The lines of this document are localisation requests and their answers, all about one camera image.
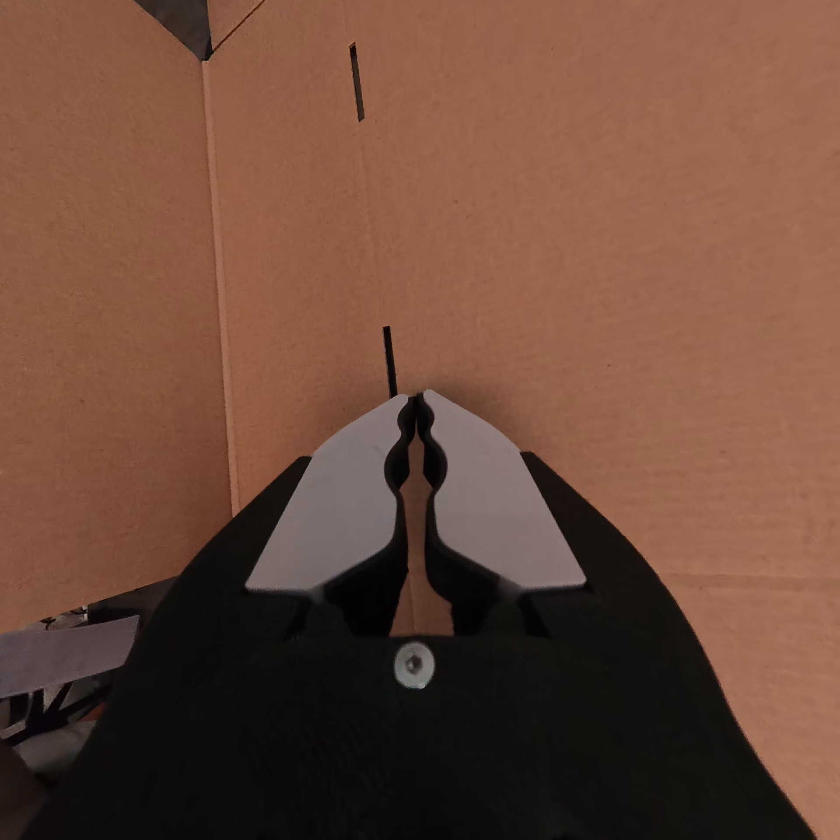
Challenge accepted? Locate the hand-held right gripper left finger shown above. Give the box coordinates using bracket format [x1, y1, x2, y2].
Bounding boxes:
[243, 394, 421, 636]

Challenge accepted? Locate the large cardboard box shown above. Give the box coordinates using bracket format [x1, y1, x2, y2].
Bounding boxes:
[0, 0, 840, 840]

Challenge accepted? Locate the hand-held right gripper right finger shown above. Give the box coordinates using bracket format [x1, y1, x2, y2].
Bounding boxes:
[419, 388, 588, 636]

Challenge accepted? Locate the grey metal bar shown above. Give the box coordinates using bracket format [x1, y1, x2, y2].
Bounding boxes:
[0, 613, 140, 698]

